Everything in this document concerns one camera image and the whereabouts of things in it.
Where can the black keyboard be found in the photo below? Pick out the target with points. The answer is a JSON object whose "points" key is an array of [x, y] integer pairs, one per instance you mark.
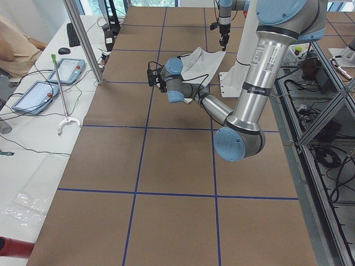
{"points": [[73, 38]]}

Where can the white reacher grabber tool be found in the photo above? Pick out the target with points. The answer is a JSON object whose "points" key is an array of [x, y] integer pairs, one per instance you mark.
{"points": [[68, 119]]}

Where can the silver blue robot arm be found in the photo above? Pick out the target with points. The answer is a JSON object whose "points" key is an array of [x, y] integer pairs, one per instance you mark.
{"points": [[225, 12], [280, 24]]}

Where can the clear plastic bag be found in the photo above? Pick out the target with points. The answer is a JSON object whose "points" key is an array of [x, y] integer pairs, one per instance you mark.
{"points": [[28, 210]]}

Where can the seated person beige shirt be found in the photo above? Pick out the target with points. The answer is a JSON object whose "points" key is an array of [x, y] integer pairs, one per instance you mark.
{"points": [[19, 51]]}

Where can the far blue teach pendant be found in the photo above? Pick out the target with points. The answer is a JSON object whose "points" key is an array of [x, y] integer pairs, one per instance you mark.
{"points": [[69, 70]]}

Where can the grey cartoon print t-shirt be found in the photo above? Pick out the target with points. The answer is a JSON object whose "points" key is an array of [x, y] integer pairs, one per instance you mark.
{"points": [[194, 72]]}

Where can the near blue teach pendant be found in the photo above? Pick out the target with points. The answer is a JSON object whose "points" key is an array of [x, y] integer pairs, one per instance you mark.
{"points": [[36, 98]]}

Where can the aluminium frame post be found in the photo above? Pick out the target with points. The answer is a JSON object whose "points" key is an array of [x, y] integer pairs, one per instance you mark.
{"points": [[75, 18]]}

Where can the blue teach pendant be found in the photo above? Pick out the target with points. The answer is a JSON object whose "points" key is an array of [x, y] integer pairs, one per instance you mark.
{"points": [[36, 98], [69, 70]]}

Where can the red cylinder object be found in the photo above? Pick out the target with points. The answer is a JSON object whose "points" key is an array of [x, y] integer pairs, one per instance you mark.
{"points": [[16, 248]]}

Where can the black computer mouse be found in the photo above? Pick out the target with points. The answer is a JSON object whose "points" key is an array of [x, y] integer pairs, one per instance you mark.
{"points": [[63, 51]]}

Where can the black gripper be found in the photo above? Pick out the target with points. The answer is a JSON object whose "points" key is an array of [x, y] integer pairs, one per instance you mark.
{"points": [[224, 30], [162, 86]]}

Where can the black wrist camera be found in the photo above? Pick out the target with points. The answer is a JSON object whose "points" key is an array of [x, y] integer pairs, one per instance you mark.
{"points": [[214, 25], [153, 76]]}

